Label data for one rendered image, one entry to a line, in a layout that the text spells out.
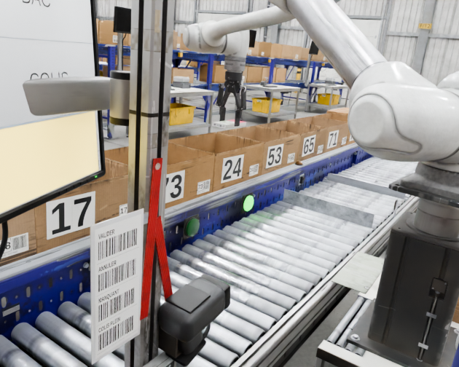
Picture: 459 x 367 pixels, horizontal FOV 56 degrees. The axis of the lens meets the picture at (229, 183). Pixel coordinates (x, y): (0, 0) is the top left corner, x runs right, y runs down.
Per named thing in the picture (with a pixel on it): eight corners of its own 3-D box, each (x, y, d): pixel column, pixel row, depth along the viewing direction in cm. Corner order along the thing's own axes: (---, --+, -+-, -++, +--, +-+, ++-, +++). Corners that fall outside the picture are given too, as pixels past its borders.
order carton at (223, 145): (213, 193, 178) (216, 154, 173) (161, 177, 194) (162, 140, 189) (261, 176, 210) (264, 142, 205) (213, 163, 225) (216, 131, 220)
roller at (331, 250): (347, 267, 164) (349, 255, 163) (235, 228, 192) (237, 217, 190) (351, 263, 168) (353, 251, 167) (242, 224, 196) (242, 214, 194)
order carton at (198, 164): (143, 218, 147) (145, 170, 142) (88, 196, 162) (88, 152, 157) (212, 193, 178) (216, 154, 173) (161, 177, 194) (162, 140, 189)
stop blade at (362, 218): (370, 232, 196) (374, 214, 193) (282, 205, 220) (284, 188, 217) (371, 231, 196) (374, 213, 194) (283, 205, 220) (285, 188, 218)
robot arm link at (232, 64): (238, 57, 176) (237, 72, 178) (250, 58, 183) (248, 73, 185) (220, 56, 181) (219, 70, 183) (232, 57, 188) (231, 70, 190)
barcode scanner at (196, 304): (233, 329, 74) (234, 279, 70) (189, 375, 65) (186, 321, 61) (203, 314, 78) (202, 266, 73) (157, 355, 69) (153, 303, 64)
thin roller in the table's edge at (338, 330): (333, 342, 112) (364, 298, 135) (326, 338, 113) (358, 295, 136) (331, 348, 113) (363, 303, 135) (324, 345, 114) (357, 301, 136)
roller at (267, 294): (293, 321, 128) (296, 306, 127) (165, 262, 155) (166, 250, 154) (301, 314, 132) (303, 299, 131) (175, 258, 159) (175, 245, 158)
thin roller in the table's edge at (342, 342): (342, 346, 111) (372, 301, 133) (335, 343, 112) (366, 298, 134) (341, 352, 111) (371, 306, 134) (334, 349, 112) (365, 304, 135)
